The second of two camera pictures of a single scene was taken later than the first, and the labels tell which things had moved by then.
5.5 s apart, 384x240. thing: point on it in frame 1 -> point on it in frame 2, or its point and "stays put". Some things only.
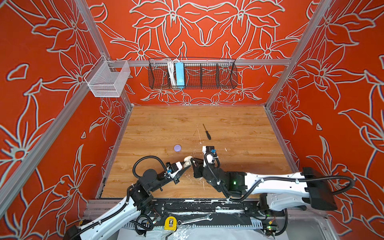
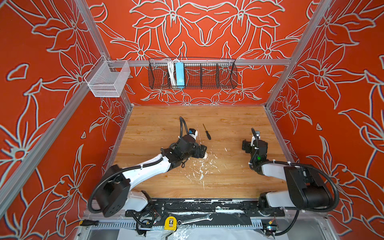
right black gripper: [198, 167] -> [247, 145]
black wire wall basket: [199, 73] stays put
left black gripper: [181, 172] -> [202, 150]
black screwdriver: [207, 133] stays put
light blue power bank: [180, 75] stays put
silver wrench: [179, 222] stays put
